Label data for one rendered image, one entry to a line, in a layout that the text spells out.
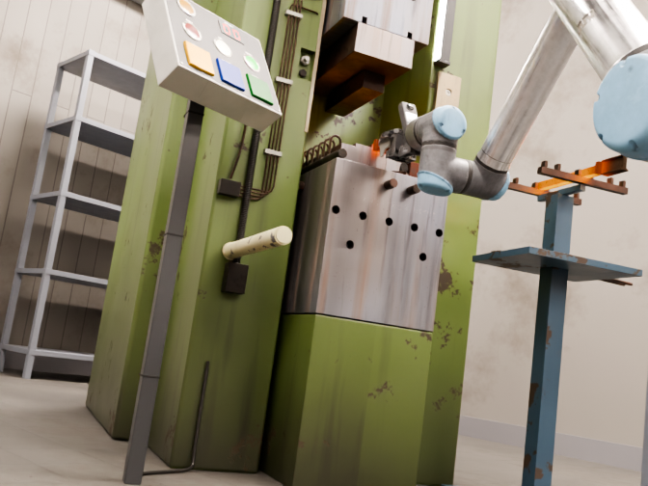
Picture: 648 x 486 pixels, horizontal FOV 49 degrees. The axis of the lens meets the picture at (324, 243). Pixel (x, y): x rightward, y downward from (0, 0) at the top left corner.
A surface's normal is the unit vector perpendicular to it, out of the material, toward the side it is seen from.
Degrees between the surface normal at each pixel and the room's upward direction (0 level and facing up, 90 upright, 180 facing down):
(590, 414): 90
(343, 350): 90
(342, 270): 90
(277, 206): 90
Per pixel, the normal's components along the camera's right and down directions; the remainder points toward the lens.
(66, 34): 0.71, -0.02
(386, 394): 0.40, -0.10
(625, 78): -0.92, -0.11
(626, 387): -0.69, -0.21
